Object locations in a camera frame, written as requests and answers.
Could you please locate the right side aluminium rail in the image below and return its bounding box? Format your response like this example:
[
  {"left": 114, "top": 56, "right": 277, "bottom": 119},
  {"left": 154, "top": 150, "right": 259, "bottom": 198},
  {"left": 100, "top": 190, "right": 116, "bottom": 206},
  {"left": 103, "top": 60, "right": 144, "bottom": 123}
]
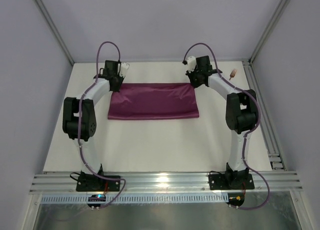
[{"left": 242, "top": 60, "right": 287, "bottom": 171}]

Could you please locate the controller board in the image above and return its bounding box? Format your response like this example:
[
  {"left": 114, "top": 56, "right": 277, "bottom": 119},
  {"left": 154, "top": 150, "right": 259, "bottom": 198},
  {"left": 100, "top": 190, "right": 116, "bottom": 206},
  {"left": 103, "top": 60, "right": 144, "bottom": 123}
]
[
  {"left": 87, "top": 194, "right": 106, "bottom": 208},
  {"left": 226, "top": 194, "right": 245, "bottom": 207}
]

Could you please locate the left aluminium frame post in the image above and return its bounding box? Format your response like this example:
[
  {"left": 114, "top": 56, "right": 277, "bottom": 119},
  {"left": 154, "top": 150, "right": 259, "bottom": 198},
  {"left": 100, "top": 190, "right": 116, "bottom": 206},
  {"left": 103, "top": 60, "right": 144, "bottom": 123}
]
[{"left": 33, "top": 0, "right": 75, "bottom": 66}]

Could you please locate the slotted grey cable duct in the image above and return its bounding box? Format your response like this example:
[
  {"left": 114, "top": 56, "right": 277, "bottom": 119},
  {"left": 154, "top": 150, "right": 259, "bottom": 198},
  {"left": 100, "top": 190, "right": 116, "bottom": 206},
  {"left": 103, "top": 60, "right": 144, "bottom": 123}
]
[{"left": 40, "top": 192, "right": 228, "bottom": 205}]

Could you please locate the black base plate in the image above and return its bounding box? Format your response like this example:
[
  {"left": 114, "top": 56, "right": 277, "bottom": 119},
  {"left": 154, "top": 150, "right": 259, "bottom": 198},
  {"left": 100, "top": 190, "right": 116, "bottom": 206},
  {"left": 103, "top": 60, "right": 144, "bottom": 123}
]
[
  {"left": 76, "top": 174, "right": 120, "bottom": 192},
  {"left": 208, "top": 171, "right": 255, "bottom": 190}
]

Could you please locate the right aluminium frame post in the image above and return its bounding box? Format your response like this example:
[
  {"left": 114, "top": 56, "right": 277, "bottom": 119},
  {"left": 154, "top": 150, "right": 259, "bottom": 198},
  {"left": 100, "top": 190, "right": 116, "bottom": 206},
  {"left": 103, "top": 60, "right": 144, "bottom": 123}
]
[{"left": 248, "top": 0, "right": 291, "bottom": 64}]

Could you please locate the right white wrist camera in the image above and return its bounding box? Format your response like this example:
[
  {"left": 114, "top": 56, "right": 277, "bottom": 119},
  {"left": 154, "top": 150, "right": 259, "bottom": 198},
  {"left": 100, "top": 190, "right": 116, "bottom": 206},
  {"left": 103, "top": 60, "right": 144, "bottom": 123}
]
[{"left": 182, "top": 56, "right": 197, "bottom": 73}]

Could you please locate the aluminium front rail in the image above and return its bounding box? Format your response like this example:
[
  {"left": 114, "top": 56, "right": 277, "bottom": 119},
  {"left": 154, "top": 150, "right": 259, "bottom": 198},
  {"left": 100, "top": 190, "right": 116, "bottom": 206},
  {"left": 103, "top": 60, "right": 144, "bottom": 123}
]
[{"left": 29, "top": 171, "right": 303, "bottom": 194}]

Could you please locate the left controller board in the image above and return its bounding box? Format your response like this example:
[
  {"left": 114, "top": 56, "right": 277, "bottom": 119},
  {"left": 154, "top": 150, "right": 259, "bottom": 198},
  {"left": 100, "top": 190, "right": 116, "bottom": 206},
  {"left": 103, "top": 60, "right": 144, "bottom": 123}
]
[{"left": 87, "top": 194, "right": 106, "bottom": 208}]

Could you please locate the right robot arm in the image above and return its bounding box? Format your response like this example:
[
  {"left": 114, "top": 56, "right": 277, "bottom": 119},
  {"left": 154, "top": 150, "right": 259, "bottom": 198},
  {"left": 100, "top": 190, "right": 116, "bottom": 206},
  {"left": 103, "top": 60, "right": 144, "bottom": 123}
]
[{"left": 182, "top": 56, "right": 260, "bottom": 188}]

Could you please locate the purple satin napkin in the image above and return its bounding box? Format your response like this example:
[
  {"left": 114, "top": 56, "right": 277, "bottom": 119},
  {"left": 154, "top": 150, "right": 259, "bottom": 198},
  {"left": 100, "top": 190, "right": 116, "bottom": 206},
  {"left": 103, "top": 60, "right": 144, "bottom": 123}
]
[{"left": 107, "top": 83, "right": 200, "bottom": 120}]

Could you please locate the right controller board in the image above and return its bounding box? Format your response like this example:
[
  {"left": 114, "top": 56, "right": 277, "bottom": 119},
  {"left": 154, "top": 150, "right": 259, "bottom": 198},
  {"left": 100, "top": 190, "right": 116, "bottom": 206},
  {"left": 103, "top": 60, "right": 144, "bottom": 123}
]
[{"left": 226, "top": 194, "right": 245, "bottom": 207}]

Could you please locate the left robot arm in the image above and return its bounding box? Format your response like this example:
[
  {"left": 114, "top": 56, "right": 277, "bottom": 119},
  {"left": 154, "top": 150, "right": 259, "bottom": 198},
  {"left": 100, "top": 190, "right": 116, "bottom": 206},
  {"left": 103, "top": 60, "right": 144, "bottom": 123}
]
[{"left": 62, "top": 60, "right": 130, "bottom": 183}]

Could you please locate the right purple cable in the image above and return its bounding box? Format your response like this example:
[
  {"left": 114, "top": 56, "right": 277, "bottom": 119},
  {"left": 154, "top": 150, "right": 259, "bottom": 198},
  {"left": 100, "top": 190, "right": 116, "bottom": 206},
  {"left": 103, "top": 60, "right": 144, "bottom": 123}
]
[{"left": 184, "top": 42, "right": 270, "bottom": 211}]

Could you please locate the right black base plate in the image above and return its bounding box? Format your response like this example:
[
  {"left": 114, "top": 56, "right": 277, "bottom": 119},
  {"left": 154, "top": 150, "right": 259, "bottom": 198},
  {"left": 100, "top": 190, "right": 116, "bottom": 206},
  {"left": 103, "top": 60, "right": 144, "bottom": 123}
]
[{"left": 208, "top": 171, "right": 255, "bottom": 190}]

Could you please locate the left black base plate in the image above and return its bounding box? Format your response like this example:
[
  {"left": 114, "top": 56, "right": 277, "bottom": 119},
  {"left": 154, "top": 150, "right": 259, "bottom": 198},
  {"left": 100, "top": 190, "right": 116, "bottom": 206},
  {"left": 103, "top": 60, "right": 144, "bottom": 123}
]
[{"left": 76, "top": 174, "right": 120, "bottom": 192}]

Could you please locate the aluminium rail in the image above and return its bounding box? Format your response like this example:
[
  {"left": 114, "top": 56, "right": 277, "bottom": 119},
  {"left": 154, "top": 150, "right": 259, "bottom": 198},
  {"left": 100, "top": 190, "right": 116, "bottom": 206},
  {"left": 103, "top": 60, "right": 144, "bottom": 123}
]
[
  {"left": 29, "top": 171, "right": 303, "bottom": 194},
  {"left": 242, "top": 60, "right": 287, "bottom": 171}
]

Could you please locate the aluminium frame post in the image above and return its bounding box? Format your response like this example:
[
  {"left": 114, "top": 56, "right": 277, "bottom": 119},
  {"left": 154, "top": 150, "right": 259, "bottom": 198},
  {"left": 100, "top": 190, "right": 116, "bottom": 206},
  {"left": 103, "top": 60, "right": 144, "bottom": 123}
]
[
  {"left": 248, "top": 0, "right": 291, "bottom": 64},
  {"left": 33, "top": 0, "right": 75, "bottom": 66}
]

